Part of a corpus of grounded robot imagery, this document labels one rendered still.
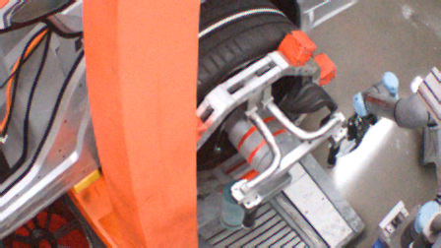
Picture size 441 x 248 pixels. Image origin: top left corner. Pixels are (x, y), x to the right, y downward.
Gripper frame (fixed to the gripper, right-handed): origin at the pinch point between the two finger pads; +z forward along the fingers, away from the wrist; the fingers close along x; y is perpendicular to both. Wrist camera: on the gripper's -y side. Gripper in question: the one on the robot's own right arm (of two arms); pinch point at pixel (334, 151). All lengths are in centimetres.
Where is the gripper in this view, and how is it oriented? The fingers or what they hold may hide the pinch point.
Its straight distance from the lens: 298.8
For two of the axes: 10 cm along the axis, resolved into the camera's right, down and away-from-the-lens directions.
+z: -7.9, 5.3, -3.0
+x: 6.1, 7.1, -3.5
